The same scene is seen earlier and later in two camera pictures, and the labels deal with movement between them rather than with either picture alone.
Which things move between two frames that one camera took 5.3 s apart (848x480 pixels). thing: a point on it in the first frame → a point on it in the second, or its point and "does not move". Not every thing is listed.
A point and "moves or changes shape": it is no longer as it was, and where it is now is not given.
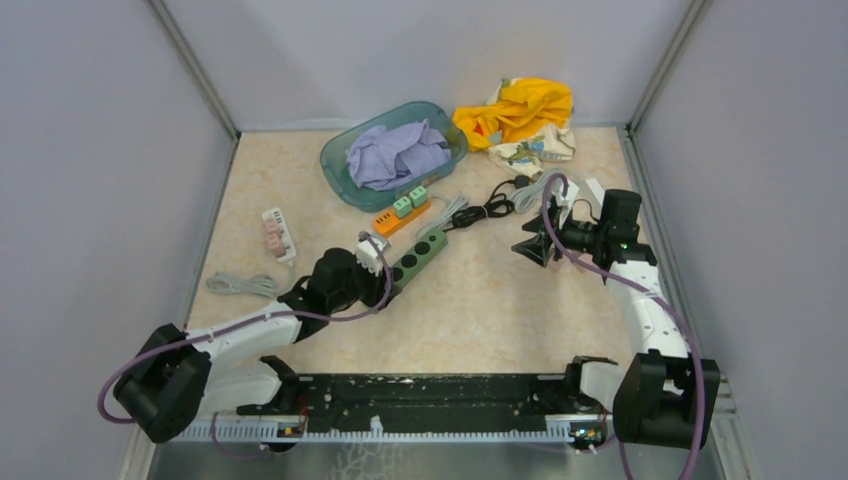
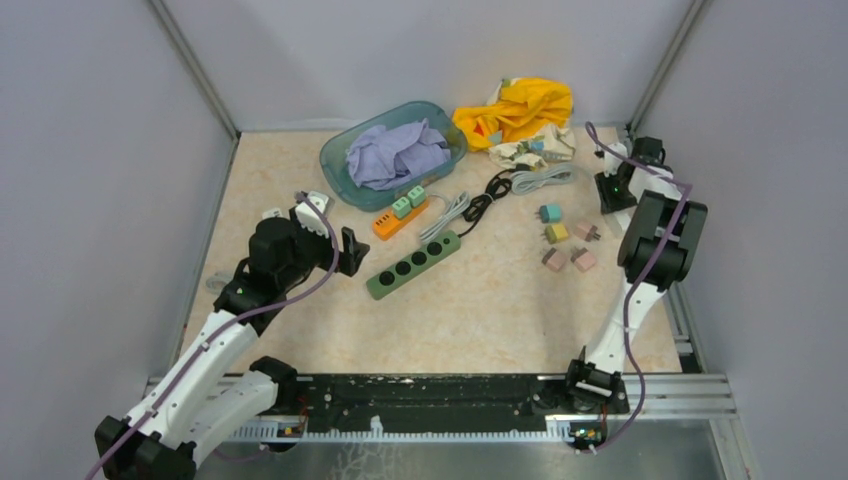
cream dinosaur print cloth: (526, 155) does not move
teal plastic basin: (336, 171) does not move
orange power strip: (388, 220) does not move
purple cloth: (380, 156) does not move
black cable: (497, 204) moves or changes shape
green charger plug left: (403, 207) does not move
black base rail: (426, 401) does not move
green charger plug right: (418, 197) does not move
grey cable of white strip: (528, 198) moves or changes shape
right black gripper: (536, 248) → (609, 205)
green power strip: (416, 259) moves or changes shape
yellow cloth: (525, 107) does not move
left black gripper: (378, 285) → (348, 260)
